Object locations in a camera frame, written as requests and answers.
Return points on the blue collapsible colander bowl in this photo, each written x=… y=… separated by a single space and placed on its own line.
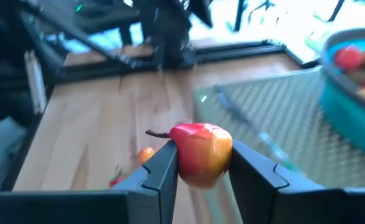
x=350 y=124

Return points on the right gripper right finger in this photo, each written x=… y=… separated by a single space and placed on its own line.
x=278 y=205

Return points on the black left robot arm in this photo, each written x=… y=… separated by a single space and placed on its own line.
x=173 y=37

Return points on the orange toy peach with stem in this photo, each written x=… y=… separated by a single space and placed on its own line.
x=146 y=154

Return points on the red orange toy persimmon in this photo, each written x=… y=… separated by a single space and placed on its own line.
x=201 y=152

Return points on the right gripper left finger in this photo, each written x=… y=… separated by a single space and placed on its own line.
x=123 y=208

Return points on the silver table knife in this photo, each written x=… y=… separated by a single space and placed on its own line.
x=272 y=147

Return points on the red toy strawberry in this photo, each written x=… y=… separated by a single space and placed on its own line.
x=348 y=58
x=117 y=180

